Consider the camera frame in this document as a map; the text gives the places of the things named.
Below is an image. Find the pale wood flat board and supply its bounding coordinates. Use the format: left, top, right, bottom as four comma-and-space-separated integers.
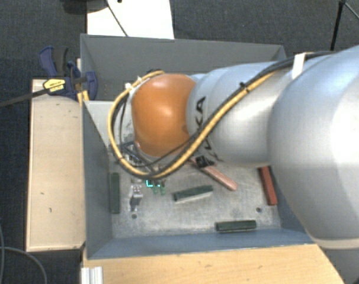
25, 78, 87, 253

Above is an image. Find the grey metal bin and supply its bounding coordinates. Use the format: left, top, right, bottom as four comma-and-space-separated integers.
79, 33, 317, 260

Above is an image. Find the red-brown flat block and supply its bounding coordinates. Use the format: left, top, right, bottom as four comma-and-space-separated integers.
187, 157, 239, 192
257, 166, 279, 207

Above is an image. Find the dark green flat block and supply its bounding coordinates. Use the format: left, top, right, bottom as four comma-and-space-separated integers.
109, 172, 121, 215
171, 184, 214, 204
214, 220, 258, 234

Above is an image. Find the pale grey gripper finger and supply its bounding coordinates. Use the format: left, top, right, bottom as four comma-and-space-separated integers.
127, 185, 137, 213
132, 177, 145, 208

